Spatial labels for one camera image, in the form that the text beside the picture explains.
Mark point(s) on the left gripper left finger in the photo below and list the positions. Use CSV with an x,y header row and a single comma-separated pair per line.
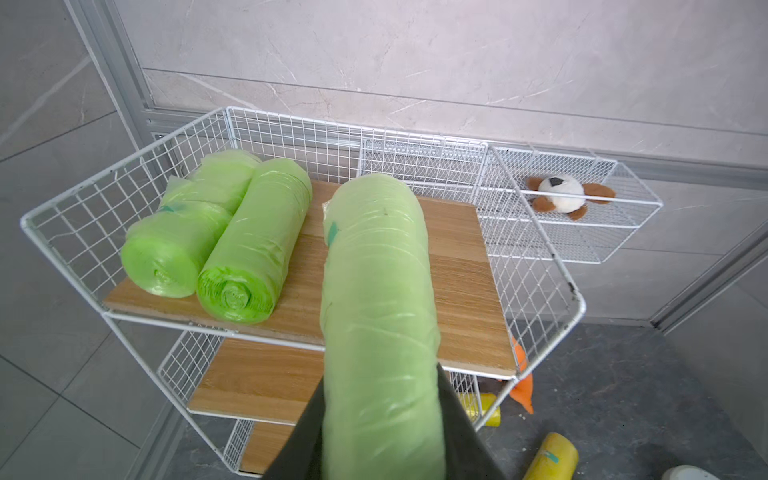
x,y
301,456

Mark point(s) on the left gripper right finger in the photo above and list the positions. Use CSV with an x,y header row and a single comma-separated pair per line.
x,y
466,456

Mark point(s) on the green roll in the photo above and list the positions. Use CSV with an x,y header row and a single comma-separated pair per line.
x,y
243,277
378,316
165,252

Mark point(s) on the yellow roll near shelf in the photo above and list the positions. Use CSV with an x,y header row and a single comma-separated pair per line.
x,y
476,404

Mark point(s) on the orange shark plush toy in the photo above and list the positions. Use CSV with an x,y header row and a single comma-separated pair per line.
x,y
522,392

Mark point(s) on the yellow roll upper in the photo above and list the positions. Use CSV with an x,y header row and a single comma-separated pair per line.
x,y
556,459

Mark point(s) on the brown white plush toy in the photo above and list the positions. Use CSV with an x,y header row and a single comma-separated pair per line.
x,y
564,194

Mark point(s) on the white round handled brush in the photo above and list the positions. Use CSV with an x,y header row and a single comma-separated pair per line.
x,y
688,472

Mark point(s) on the white wire three-tier shelf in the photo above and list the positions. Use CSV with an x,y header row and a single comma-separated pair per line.
x,y
258,378

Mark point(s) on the white wire wall basket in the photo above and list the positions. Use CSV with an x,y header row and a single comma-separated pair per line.
x,y
493,179

